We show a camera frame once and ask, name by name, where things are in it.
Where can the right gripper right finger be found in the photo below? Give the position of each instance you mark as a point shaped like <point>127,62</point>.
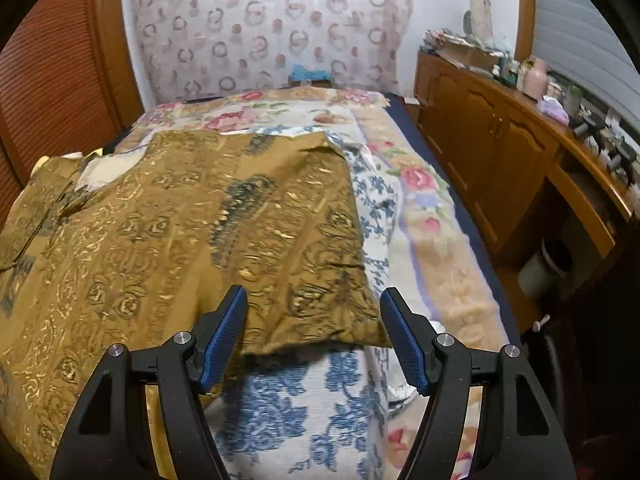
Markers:
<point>519,436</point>

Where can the grey window blind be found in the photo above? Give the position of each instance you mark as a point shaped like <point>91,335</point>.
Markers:
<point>575,40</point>

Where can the purple small object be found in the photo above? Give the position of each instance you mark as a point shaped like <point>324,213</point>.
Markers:
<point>551,107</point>

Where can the blue folded cloth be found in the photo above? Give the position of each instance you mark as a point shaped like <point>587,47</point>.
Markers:
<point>300,74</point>

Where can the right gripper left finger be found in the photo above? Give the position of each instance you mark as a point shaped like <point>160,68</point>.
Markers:
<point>108,435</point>

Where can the brown gold patterned cloth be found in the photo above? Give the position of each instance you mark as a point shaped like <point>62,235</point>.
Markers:
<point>131,263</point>

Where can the pink bottle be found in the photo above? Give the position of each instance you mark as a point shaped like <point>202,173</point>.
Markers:
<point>536,81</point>

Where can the circle patterned curtain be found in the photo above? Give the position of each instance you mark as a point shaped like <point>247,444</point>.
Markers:
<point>195,49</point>

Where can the wooden louvered closet door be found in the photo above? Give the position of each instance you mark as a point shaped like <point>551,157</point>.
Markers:
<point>67,86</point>

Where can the white blue floral sheet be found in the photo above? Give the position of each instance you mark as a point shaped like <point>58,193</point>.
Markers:
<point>309,399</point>

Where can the beige cloth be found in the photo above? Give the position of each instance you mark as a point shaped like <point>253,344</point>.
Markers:
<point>103,170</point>

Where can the wooden sideboard cabinet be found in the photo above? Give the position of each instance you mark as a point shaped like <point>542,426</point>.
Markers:
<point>529,186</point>

